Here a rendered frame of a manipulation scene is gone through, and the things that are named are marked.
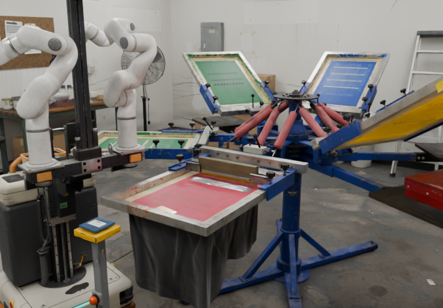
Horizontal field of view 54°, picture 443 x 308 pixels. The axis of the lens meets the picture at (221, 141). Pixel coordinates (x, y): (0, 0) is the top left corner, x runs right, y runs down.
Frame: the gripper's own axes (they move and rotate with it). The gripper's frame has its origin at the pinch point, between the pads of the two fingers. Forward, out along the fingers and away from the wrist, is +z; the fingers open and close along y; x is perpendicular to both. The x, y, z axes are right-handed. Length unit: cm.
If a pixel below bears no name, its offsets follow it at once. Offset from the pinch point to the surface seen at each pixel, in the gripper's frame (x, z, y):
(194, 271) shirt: 72, 36, -97
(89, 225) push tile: 74, 40, -48
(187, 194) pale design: 44, 13, -83
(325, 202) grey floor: -155, -28, -276
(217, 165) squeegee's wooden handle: 27, -5, -93
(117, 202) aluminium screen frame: 56, 31, -55
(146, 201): 49, 26, -67
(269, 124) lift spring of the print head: -12, -43, -119
